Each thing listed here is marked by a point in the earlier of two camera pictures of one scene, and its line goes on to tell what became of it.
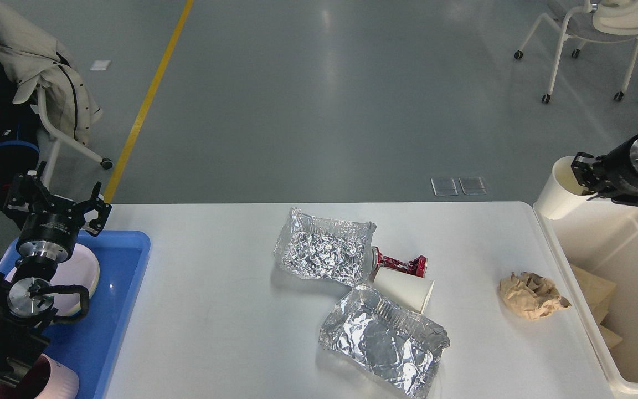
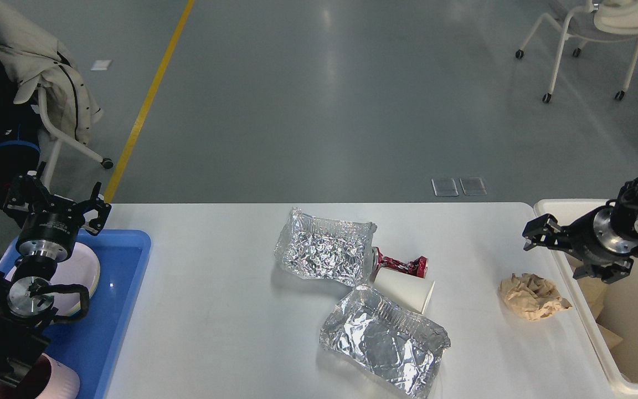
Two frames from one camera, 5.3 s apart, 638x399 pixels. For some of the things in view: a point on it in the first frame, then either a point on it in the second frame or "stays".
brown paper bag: x=617 y=331 stays
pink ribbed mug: x=50 y=378 stays
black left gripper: x=47 y=236 stays
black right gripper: x=629 y=172 to x=591 y=239
